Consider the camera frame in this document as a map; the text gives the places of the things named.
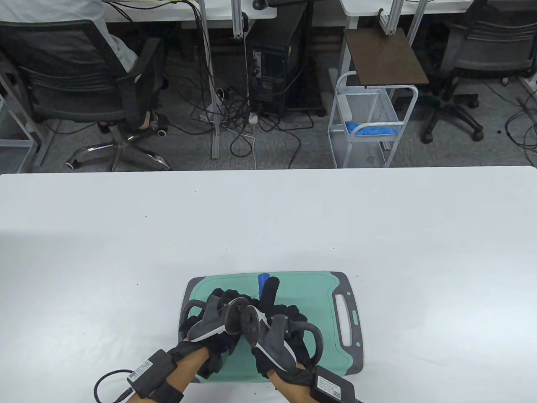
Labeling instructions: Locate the person's left hand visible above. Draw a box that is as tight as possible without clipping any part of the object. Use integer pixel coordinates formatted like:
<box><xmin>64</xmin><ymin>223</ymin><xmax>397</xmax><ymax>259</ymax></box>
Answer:
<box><xmin>176</xmin><ymin>288</ymin><xmax>261</xmax><ymax>378</ymax></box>

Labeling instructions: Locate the person's right hand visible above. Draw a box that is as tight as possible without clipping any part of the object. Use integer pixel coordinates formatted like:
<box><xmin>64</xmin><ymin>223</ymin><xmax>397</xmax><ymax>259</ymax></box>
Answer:
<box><xmin>251</xmin><ymin>276</ymin><xmax>324</xmax><ymax>383</ymax></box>

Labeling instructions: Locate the person's right forearm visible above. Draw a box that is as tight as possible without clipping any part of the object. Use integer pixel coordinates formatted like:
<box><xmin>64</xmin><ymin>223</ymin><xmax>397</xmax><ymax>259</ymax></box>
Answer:
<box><xmin>268</xmin><ymin>369</ymin><xmax>314</xmax><ymax>403</ymax></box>

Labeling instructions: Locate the person's left forearm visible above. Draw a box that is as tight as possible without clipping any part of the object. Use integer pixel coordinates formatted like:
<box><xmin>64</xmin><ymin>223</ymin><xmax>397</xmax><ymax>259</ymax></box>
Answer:
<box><xmin>166</xmin><ymin>347</ymin><xmax>210</xmax><ymax>403</ymax></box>

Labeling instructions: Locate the grey left hand controller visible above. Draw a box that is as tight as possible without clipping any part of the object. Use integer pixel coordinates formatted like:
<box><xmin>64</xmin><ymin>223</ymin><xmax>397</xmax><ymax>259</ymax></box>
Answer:
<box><xmin>180</xmin><ymin>294</ymin><xmax>253</xmax><ymax>343</ymax></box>

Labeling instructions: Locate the grey hand controller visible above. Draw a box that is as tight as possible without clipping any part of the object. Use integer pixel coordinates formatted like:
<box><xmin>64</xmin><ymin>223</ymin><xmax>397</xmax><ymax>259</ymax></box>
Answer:
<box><xmin>180</xmin><ymin>294</ymin><xmax>253</xmax><ymax>343</ymax></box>
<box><xmin>241</xmin><ymin>304</ymin><xmax>324</xmax><ymax>371</ymax></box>

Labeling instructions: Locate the green grey cutting board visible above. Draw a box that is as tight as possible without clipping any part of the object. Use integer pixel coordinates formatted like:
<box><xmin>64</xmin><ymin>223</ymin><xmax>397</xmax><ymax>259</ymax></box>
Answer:
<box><xmin>180</xmin><ymin>272</ymin><xmax>364</xmax><ymax>383</ymax></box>

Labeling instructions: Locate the grey right hand controller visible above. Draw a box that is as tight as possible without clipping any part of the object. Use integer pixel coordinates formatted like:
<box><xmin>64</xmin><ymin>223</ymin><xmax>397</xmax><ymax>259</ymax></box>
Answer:
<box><xmin>241</xmin><ymin>304</ymin><xmax>324</xmax><ymax>371</ymax></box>

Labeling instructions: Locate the black left wrist sensor box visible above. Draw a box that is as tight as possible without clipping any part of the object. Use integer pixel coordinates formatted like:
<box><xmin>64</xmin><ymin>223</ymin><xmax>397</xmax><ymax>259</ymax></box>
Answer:
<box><xmin>127</xmin><ymin>349</ymin><xmax>186</xmax><ymax>403</ymax></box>

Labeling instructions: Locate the blue cloth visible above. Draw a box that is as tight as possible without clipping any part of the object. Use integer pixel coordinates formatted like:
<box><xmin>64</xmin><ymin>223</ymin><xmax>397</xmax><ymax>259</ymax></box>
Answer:
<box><xmin>344</xmin><ymin>121</ymin><xmax>399</xmax><ymax>137</ymax></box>

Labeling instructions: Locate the black computer tower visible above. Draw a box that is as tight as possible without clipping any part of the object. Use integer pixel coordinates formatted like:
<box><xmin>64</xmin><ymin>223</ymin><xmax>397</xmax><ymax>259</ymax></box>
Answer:
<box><xmin>246</xmin><ymin>3</ymin><xmax>324</xmax><ymax>119</ymax></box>

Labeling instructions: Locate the dark brown board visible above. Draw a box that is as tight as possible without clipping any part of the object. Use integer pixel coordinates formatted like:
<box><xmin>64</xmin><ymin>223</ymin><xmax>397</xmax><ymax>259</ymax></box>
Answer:
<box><xmin>344</xmin><ymin>27</ymin><xmax>430</xmax><ymax>87</ymax></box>

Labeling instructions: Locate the white desk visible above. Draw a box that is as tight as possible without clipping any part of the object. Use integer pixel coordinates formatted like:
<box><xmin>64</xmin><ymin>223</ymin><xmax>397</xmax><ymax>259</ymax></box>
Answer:
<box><xmin>103</xmin><ymin>0</ymin><xmax>279</xmax><ymax>160</ymax></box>
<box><xmin>338</xmin><ymin>0</ymin><xmax>537</xmax><ymax>92</ymax></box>

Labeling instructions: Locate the black mesh office chair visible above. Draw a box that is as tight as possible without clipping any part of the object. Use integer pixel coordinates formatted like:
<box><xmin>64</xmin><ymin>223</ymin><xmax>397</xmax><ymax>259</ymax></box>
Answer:
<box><xmin>0</xmin><ymin>19</ymin><xmax>172</xmax><ymax>172</ymax></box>

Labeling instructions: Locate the grey mesh office chair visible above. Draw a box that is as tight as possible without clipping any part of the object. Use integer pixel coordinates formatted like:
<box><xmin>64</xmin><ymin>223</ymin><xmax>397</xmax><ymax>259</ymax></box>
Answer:
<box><xmin>420</xmin><ymin>0</ymin><xmax>537</xmax><ymax>144</ymax></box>

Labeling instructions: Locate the black sensor box cable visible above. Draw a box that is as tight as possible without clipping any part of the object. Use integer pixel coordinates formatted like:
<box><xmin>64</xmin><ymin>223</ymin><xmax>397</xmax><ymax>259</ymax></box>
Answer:
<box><xmin>94</xmin><ymin>369</ymin><xmax>135</xmax><ymax>403</ymax></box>

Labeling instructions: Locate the tangle of black cables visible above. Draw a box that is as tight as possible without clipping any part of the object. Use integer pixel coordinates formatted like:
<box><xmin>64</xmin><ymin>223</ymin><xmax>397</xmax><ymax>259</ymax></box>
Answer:
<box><xmin>184</xmin><ymin>82</ymin><xmax>316</xmax><ymax>169</ymax></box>

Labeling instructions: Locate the white wire trolley cart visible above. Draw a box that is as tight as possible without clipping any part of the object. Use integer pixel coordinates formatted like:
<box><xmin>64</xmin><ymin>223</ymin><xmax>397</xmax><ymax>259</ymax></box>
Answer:
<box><xmin>328</xmin><ymin>71</ymin><xmax>419</xmax><ymax>168</ymax></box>

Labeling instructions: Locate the aluminium profile post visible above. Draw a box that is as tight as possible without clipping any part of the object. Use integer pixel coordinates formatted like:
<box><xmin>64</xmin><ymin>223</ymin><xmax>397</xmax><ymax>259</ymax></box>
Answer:
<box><xmin>408</xmin><ymin>0</ymin><xmax>429</xmax><ymax>43</ymax></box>
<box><xmin>379</xmin><ymin>0</ymin><xmax>404</xmax><ymax>35</ymax></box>
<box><xmin>232</xmin><ymin>0</ymin><xmax>249</xmax><ymax>39</ymax></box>

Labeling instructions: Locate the white metal frame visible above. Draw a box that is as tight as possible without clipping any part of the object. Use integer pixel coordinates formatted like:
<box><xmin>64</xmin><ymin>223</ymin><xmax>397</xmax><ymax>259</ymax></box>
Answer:
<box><xmin>0</xmin><ymin>42</ymin><xmax>56</xmax><ymax>173</ymax></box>

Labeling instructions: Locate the black floor cable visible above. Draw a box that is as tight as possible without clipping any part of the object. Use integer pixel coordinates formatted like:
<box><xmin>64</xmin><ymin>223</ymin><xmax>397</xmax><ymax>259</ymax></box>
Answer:
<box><xmin>503</xmin><ymin>97</ymin><xmax>537</xmax><ymax>152</ymax></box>

